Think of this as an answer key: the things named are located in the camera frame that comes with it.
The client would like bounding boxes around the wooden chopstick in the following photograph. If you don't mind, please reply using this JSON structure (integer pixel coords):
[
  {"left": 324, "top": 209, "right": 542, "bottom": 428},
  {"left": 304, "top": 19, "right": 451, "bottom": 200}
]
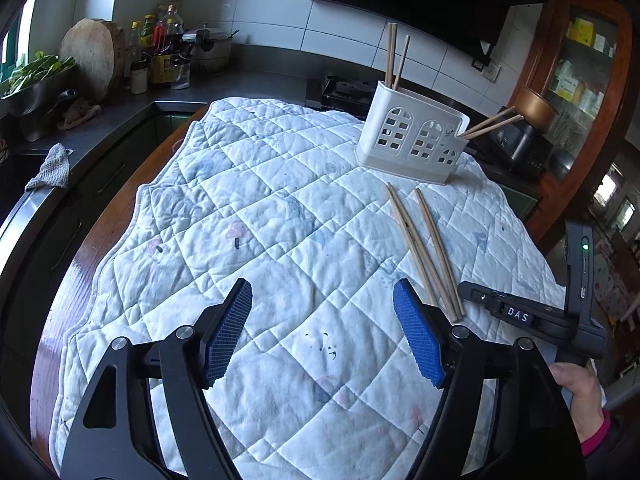
[
  {"left": 392, "top": 35, "right": 411, "bottom": 90},
  {"left": 387, "top": 22, "right": 399, "bottom": 89},
  {"left": 387, "top": 184, "right": 462, "bottom": 322},
  {"left": 416, "top": 188, "right": 465, "bottom": 320},
  {"left": 460, "top": 114, "right": 524, "bottom": 141},
  {"left": 385, "top": 182, "right": 459, "bottom": 324},
  {"left": 460, "top": 105, "right": 515, "bottom": 138}
]

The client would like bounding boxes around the wooden chopstick crossing under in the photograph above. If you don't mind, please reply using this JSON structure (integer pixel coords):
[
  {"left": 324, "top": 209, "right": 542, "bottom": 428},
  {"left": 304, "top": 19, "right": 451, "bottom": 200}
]
[{"left": 383, "top": 22, "right": 394, "bottom": 88}]

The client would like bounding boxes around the person's right hand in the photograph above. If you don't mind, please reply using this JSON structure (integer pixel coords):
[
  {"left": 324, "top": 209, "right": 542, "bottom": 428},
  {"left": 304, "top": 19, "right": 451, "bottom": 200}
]
[{"left": 549, "top": 363, "right": 605, "bottom": 443}]

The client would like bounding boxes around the white quilted cloth mat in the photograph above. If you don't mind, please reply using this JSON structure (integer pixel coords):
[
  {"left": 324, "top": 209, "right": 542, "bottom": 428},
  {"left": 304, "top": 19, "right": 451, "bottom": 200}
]
[{"left": 49, "top": 96, "right": 565, "bottom": 479}]

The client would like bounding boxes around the white plastic utensil holder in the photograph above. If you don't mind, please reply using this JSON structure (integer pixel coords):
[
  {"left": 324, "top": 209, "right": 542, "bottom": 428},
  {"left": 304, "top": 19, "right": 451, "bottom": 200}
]
[{"left": 355, "top": 81, "right": 470, "bottom": 184}]

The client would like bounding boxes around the copper coloured pot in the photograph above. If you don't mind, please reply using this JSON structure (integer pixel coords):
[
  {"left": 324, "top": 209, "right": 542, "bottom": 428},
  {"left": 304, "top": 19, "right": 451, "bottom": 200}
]
[{"left": 513, "top": 87, "right": 558, "bottom": 133}]

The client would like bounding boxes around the grey dish rag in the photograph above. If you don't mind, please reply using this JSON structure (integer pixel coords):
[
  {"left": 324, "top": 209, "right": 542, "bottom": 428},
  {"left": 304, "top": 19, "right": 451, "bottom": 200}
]
[{"left": 24, "top": 143, "right": 70, "bottom": 192}]

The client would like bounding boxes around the black gas stove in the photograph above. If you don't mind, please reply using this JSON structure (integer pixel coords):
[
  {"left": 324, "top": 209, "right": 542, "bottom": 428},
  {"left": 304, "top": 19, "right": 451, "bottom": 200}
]
[{"left": 305, "top": 74, "right": 375, "bottom": 120}]

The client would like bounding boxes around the wooden glass cabinet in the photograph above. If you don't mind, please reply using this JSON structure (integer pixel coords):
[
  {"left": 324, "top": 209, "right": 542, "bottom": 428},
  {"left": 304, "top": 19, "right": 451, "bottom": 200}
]
[{"left": 516, "top": 0, "right": 639, "bottom": 254}]

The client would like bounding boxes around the small white jar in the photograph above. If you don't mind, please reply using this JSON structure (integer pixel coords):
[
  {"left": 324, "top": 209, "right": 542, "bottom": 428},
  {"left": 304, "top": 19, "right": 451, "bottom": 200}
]
[{"left": 130, "top": 64, "right": 148, "bottom": 96}]

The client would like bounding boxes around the metal cooking pot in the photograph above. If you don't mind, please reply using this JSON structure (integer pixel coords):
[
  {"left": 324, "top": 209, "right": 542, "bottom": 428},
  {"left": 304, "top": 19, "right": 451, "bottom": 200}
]
[{"left": 182, "top": 24, "right": 236, "bottom": 72}]

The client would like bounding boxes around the dark soy sauce bottle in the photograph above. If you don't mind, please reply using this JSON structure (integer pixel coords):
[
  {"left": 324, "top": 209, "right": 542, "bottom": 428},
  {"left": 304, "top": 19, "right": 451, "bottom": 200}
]
[{"left": 151, "top": 4, "right": 192, "bottom": 89}]

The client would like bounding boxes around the clear oil bottle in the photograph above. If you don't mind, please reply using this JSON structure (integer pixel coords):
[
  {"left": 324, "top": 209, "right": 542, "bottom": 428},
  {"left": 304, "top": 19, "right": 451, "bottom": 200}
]
[{"left": 126, "top": 21, "right": 142, "bottom": 65}]

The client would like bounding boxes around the round wooden cutting board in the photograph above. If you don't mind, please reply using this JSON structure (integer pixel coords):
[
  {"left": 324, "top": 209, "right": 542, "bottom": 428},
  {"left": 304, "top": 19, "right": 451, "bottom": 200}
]
[{"left": 58, "top": 18, "right": 126, "bottom": 102}]

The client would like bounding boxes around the metal bowl of greens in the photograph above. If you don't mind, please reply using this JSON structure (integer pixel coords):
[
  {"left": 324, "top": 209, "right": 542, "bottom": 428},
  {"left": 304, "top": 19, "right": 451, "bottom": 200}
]
[{"left": 1, "top": 51, "right": 78, "bottom": 117}]

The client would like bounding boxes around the wall power socket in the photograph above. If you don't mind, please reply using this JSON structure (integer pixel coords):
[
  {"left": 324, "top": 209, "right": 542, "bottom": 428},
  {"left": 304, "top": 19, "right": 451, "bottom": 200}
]
[{"left": 482, "top": 60, "right": 502, "bottom": 84}]

